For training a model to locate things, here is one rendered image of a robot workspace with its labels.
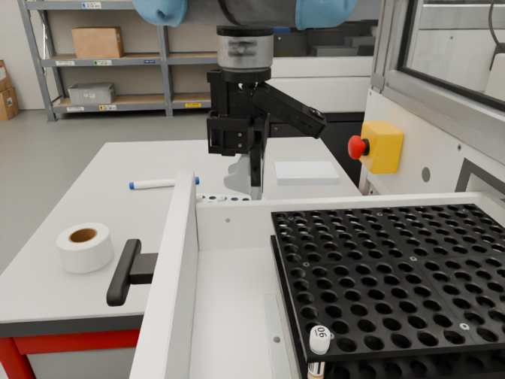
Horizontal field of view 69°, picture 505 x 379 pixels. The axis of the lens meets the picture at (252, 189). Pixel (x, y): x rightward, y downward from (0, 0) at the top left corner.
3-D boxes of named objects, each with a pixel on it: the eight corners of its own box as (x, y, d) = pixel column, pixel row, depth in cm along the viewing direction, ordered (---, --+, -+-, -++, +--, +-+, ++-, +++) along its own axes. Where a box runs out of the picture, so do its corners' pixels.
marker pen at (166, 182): (129, 191, 73) (128, 183, 72) (130, 187, 74) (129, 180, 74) (199, 185, 75) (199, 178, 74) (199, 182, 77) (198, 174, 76)
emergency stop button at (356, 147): (352, 163, 61) (355, 140, 59) (345, 154, 65) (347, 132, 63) (370, 162, 62) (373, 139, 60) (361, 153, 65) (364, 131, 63)
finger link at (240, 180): (225, 204, 60) (224, 150, 56) (261, 207, 59) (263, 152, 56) (222, 213, 57) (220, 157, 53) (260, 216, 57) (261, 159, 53)
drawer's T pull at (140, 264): (107, 310, 26) (103, 296, 26) (129, 248, 33) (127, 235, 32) (158, 307, 27) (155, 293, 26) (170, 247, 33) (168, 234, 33)
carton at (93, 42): (76, 59, 359) (70, 28, 346) (85, 56, 387) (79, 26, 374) (119, 59, 364) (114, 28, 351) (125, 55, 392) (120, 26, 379)
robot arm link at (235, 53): (275, 32, 52) (271, 37, 44) (274, 66, 54) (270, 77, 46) (222, 31, 52) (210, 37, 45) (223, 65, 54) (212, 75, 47)
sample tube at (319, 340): (307, 389, 24) (312, 341, 22) (303, 373, 26) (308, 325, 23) (326, 388, 24) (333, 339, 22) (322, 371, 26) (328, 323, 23)
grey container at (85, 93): (71, 105, 377) (67, 89, 370) (79, 98, 404) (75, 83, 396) (111, 104, 382) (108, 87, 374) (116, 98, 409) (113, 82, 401)
